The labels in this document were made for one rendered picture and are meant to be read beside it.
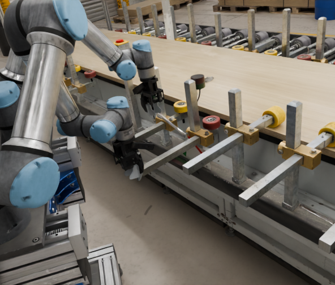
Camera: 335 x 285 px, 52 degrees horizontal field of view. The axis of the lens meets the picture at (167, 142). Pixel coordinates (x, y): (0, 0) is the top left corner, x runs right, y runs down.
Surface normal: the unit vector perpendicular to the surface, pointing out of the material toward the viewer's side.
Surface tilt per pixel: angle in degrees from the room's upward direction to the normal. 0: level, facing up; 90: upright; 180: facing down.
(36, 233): 0
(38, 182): 95
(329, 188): 90
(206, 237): 0
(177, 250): 0
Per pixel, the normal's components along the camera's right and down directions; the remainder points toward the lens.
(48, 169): 0.91, 0.17
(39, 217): -0.15, -0.85
